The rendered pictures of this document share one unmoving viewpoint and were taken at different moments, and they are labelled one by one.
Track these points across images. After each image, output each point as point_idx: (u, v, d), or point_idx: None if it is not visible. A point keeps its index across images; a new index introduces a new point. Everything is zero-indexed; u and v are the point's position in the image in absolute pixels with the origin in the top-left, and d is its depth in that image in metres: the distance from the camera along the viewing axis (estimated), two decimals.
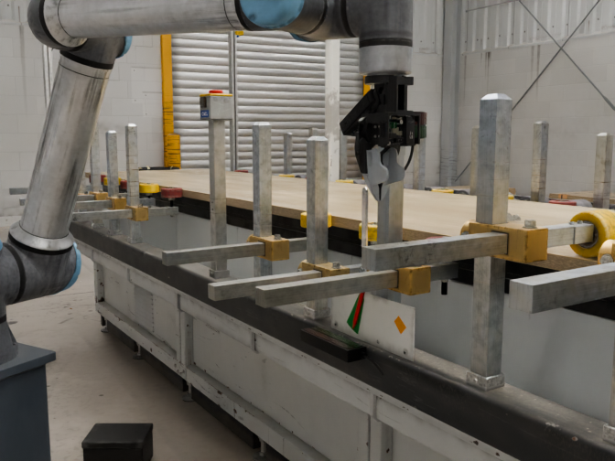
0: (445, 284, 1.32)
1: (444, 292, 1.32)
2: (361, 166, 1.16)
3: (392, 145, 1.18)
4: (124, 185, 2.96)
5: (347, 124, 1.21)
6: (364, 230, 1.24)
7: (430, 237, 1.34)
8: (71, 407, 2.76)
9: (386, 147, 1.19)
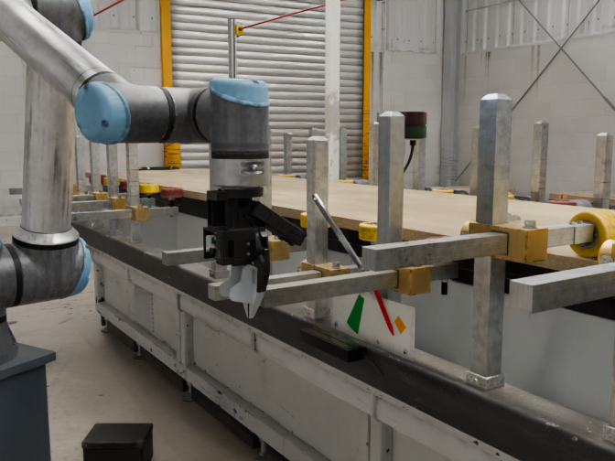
0: (445, 284, 1.32)
1: (444, 292, 1.32)
2: None
3: (255, 262, 1.06)
4: (124, 185, 2.96)
5: None
6: (336, 228, 1.32)
7: (430, 237, 1.34)
8: (71, 407, 2.76)
9: (258, 263, 1.07)
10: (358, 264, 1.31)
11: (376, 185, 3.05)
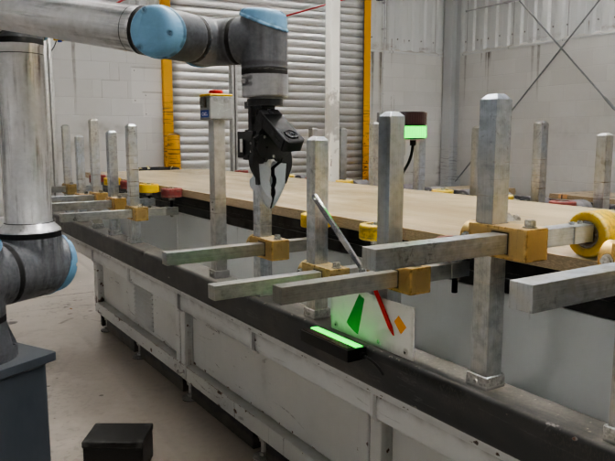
0: (455, 283, 1.34)
1: (454, 290, 1.34)
2: (286, 177, 1.33)
3: (257, 160, 1.30)
4: (124, 185, 2.96)
5: None
6: (336, 228, 1.32)
7: (440, 236, 1.35)
8: (71, 407, 2.76)
9: (262, 162, 1.30)
10: (358, 264, 1.31)
11: (376, 185, 3.05)
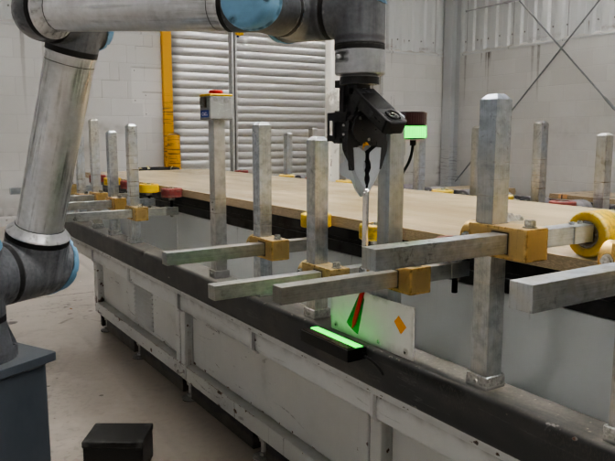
0: (455, 283, 1.34)
1: (454, 290, 1.34)
2: (381, 163, 1.23)
3: (350, 144, 1.20)
4: (124, 185, 2.96)
5: None
6: (365, 230, 1.24)
7: (440, 236, 1.35)
8: (71, 407, 2.76)
9: (356, 145, 1.19)
10: None
11: (376, 185, 3.05)
